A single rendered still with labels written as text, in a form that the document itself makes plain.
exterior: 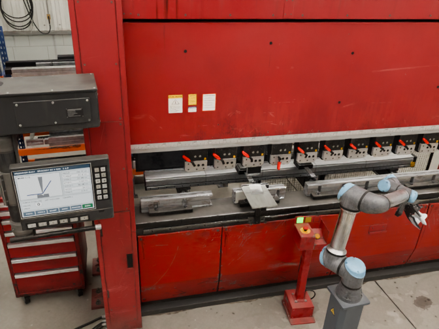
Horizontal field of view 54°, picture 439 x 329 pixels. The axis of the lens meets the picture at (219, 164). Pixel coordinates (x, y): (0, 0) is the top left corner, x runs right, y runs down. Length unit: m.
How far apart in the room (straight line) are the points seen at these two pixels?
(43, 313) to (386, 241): 2.75
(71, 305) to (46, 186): 1.63
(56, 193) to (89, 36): 0.79
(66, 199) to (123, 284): 1.03
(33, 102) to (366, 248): 2.73
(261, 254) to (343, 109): 1.22
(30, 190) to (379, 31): 2.24
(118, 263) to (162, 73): 1.27
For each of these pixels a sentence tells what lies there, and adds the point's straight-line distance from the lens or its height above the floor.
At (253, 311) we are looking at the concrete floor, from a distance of 3.55.
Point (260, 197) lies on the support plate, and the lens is 2.97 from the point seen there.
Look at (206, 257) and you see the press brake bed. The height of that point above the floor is 0.51.
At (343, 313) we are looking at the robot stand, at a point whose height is 0.71.
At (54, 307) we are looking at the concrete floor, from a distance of 3.70.
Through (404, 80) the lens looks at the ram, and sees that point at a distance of 3.24.
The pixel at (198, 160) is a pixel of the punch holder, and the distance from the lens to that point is 2.84.
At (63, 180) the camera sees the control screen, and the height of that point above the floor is 1.50.
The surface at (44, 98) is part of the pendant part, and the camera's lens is 2.07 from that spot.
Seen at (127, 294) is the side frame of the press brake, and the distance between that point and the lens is 3.17.
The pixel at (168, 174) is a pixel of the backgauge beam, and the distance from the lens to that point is 3.22.
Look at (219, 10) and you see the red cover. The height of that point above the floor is 2.21.
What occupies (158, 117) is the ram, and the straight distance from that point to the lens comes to 2.67.
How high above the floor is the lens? 2.59
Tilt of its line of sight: 28 degrees down
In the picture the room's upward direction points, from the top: 3 degrees clockwise
